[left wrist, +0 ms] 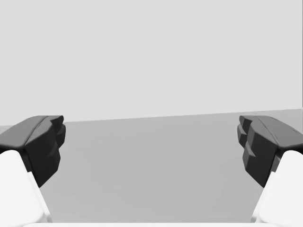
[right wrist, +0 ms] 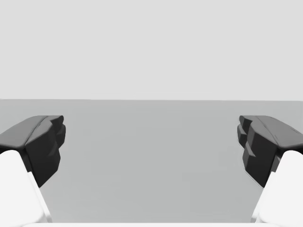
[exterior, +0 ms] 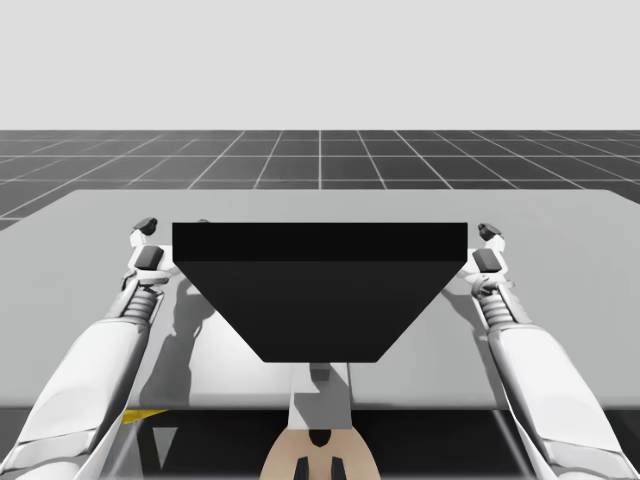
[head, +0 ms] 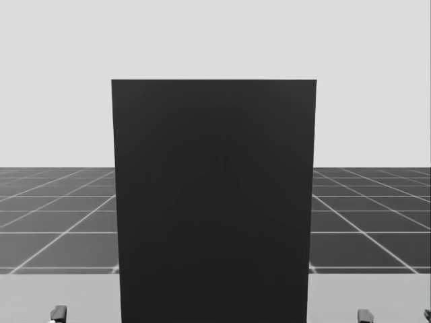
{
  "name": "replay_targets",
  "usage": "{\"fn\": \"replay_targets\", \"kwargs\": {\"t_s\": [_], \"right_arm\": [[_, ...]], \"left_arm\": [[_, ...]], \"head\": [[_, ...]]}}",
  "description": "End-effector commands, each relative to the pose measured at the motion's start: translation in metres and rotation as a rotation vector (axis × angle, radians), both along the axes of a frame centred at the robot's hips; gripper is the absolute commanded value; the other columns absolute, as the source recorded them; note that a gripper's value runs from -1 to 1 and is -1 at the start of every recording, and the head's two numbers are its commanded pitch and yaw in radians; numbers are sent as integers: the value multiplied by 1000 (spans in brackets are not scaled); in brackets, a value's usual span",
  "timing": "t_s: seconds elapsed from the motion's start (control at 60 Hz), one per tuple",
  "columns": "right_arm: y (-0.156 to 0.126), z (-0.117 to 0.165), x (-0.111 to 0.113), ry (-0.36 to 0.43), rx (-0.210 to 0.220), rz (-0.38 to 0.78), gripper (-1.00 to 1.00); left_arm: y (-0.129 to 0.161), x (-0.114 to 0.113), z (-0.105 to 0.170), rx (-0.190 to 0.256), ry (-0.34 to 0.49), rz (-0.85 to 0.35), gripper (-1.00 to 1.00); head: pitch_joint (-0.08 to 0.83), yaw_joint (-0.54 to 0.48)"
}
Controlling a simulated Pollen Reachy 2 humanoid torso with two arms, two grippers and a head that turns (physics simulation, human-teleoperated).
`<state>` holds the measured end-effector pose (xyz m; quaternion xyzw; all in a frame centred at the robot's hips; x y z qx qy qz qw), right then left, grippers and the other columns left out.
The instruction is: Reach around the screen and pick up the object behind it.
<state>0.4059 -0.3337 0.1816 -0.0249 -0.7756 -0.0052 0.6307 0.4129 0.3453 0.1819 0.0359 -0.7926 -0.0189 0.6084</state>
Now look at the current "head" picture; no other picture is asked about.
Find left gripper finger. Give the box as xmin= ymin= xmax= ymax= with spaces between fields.
xmin=49 ymin=305 xmax=68 ymax=321

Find black screen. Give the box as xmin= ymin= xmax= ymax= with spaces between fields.
xmin=111 ymin=79 xmax=318 ymax=323

